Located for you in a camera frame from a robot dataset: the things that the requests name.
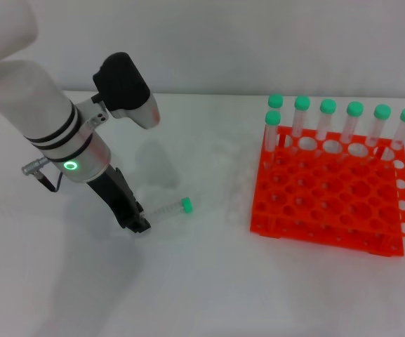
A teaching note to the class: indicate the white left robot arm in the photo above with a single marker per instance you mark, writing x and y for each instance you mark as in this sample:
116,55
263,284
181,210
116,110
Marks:
26,94

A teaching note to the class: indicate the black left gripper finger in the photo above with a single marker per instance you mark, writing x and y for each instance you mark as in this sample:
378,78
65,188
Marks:
144,224
129,219

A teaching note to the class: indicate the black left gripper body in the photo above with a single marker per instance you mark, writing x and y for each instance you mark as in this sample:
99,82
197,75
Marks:
109,187

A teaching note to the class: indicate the black and white wrist camera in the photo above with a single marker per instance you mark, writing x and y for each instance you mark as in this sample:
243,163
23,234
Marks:
125,87

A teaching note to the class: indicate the orange test tube rack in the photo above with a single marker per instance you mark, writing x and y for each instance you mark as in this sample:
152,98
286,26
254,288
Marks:
328,196

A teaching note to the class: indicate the clear test tube green cap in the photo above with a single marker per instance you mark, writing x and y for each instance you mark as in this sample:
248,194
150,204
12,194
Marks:
377,130
350,126
403,131
271,137
275,101
168,210
325,123
301,119

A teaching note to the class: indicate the silver camera mount bracket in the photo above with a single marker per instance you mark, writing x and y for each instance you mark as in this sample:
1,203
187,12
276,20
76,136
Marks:
90,117

